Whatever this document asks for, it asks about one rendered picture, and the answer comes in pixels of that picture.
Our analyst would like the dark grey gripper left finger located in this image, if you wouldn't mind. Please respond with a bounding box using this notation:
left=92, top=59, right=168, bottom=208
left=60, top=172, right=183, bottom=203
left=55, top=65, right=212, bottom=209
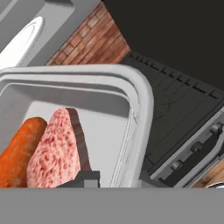
left=56, top=170, right=102, bottom=189

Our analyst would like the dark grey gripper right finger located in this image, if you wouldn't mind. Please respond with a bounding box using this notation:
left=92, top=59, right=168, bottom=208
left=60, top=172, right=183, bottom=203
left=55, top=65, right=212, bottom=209
left=139, top=171, right=170, bottom=189

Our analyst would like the pink raw steak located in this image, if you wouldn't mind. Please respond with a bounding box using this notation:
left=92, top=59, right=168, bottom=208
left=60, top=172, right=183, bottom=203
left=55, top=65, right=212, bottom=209
left=26, top=107, right=93, bottom=189

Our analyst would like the orange carrot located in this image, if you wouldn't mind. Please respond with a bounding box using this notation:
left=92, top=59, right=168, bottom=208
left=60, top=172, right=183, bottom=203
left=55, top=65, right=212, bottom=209
left=0, top=116, right=48, bottom=188

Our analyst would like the white tupperware container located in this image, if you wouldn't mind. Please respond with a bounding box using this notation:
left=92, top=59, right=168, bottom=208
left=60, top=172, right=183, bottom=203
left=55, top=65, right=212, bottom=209
left=0, top=63, right=155, bottom=189

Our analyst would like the grey hob knob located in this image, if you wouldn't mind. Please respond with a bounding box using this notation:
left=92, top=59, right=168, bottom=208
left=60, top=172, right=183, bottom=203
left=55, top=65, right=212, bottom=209
left=210, top=122, right=224, bottom=136
left=190, top=141, right=204, bottom=154
left=171, top=159, right=185, bottom=172

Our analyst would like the silver round pan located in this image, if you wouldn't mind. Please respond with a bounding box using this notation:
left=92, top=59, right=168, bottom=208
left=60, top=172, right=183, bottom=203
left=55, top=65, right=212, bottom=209
left=206, top=181, right=224, bottom=189

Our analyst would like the black hob with grey front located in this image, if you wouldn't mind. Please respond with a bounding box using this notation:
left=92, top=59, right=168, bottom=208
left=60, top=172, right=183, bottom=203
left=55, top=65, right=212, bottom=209
left=119, top=50, right=224, bottom=189

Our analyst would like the white oval plate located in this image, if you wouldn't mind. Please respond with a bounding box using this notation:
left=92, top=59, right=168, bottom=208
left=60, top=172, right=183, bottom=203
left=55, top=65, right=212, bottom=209
left=0, top=16, right=46, bottom=71

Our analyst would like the black range hood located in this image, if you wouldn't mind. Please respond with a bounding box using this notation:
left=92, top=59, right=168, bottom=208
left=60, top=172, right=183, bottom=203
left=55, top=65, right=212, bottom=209
left=101, top=0, right=224, bottom=91

